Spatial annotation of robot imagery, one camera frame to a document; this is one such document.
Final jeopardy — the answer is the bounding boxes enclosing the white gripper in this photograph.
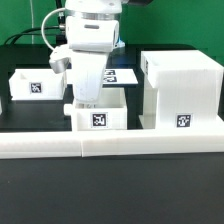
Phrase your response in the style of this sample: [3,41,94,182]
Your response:
[49,16,119,104]

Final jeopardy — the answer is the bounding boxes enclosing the white front drawer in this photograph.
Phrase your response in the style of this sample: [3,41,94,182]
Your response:
[64,88,127,131]

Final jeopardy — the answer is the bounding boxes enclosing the white drawer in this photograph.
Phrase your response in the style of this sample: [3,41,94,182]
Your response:
[9,69,67,100]
[64,88,127,131]

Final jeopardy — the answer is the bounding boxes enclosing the white drawer cabinet box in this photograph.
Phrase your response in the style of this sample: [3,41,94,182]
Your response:
[140,50,224,129]

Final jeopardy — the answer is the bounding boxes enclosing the white fiducial marker plate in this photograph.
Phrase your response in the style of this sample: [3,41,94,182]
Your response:
[65,68,139,86]

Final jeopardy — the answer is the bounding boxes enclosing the white L-shaped fence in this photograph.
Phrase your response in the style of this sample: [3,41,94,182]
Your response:
[0,129,224,159]

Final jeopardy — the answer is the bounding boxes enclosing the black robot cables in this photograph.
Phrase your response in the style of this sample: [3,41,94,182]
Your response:
[2,0,69,46]

